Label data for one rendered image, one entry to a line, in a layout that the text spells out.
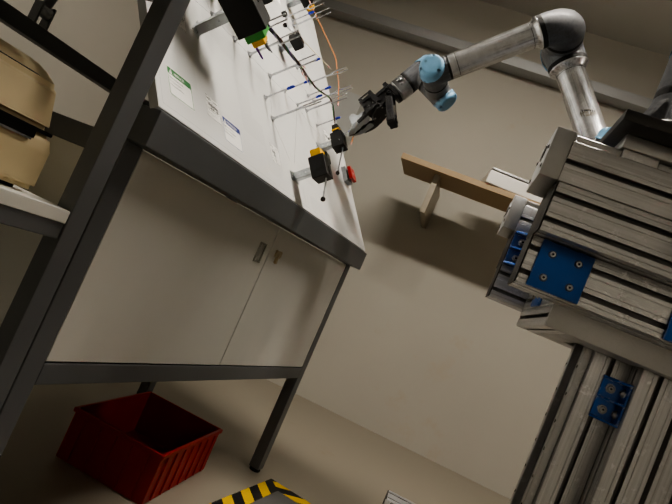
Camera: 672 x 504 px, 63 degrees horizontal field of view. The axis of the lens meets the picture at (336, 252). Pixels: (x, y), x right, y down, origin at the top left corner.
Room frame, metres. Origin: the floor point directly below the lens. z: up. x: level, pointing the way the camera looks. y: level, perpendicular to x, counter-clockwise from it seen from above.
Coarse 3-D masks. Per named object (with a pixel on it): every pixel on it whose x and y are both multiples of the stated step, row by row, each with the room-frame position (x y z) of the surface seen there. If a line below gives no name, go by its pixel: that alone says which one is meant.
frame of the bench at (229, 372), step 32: (64, 128) 0.96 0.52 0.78; (128, 160) 0.92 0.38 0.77; (96, 224) 0.91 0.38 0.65; (64, 288) 0.91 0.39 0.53; (32, 352) 0.91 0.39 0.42; (32, 384) 0.93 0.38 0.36; (288, 384) 1.96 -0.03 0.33; (0, 416) 0.90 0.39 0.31; (0, 448) 0.93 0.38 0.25; (256, 448) 1.96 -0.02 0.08
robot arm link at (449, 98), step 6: (420, 84) 1.73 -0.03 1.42; (420, 90) 1.75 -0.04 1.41; (444, 90) 1.66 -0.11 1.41; (450, 90) 1.69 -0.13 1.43; (426, 96) 1.74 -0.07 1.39; (432, 96) 1.69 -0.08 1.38; (438, 96) 1.68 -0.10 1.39; (444, 96) 1.69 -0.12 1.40; (450, 96) 1.69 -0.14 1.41; (456, 96) 1.71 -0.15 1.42; (432, 102) 1.73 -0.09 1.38; (438, 102) 1.70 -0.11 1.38; (444, 102) 1.69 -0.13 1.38; (450, 102) 1.71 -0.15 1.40; (438, 108) 1.72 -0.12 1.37; (444, 108) 1.72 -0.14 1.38
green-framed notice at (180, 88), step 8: (168, 72) 0.95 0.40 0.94; (176, 72) 0.97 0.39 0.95; (168, 80) 0.94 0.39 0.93; (176, 80) 0.97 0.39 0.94; (184, 80) 1.00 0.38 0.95; (176, 88) 0.96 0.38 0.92; (184, 88) 0.99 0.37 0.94; (176, 96) 0.95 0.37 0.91; (184, 96) 0.98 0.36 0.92; (192, 96) 1.01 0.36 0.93; (192, 104) 1.00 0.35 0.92
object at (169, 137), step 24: (144, 120) 0.89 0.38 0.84; (168, 120) 0.90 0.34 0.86; (144, 144) 0.89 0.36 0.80; (168, 144) 0.93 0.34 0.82; (192, 144) 0.98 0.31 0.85; (192, 168) 1.00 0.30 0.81; (216, 168) 1.06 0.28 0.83; (240, 168) 1.13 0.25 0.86; (240, 192) 1.16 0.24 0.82; (264, 192) 1.24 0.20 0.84; (264, 216) 1.33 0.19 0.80; (288, 216) 1.37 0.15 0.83; (312, 216) 1.49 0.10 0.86; (312, 240) 1.54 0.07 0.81; (336, 240) 1.69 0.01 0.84; (360, 264) 1.95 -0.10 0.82
